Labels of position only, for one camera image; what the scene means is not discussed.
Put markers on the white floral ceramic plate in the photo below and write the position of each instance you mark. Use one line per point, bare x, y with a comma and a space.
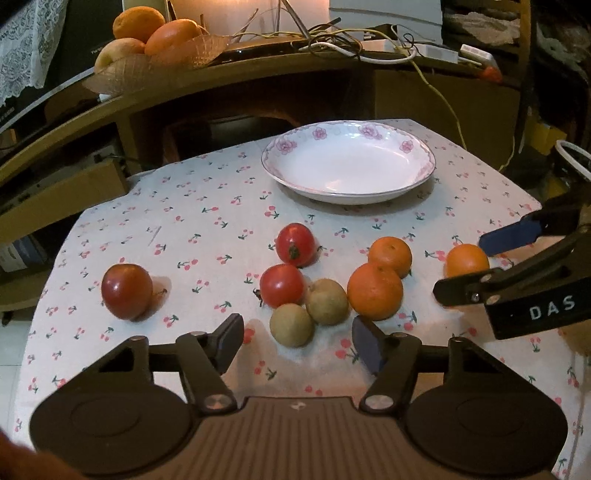
349, 162

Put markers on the cherry print tablecloth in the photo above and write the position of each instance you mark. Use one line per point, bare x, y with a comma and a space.
204, 230

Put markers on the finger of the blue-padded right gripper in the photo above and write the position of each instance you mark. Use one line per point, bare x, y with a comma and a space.
524, 232

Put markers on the white power adapter box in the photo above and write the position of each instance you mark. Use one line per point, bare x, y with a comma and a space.
467, 55

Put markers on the brown kiwi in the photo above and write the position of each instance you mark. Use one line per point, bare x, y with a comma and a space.
291, 326
326, 302

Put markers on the orange on tray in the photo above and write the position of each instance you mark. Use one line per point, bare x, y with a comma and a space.
171, 34
138, 22

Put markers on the large orange tangerine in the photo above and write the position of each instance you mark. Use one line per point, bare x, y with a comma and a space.
375, 291

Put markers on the white lace cloth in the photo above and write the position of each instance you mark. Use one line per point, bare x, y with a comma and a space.
29, 40

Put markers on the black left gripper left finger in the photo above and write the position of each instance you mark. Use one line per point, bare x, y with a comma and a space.
203, 359

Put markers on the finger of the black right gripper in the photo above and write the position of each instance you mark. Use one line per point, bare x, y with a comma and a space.
480, 286

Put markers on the large dark red tomato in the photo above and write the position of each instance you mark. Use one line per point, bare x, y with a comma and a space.
126, 290

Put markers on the yellow apple on tray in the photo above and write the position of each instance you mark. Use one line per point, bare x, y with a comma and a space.
116, 50

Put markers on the glass fruit tray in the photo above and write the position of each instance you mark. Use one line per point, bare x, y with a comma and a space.
139, 71

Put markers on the brown kiwi front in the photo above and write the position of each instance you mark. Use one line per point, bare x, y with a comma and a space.
291, 326

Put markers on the white rimmed bucket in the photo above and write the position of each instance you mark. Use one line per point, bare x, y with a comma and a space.
576, 157

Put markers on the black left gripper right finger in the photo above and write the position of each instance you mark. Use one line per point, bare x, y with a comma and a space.
393, 360

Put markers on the orange on tray rear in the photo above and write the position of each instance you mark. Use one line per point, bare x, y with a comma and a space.
138, 22

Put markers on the small red object on shelf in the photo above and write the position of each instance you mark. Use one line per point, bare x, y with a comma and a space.
491, 74

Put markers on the orange on tray front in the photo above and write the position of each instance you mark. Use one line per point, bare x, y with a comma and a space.
171, 34

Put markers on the curved wooden tv stand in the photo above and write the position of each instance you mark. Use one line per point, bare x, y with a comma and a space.
206, 109

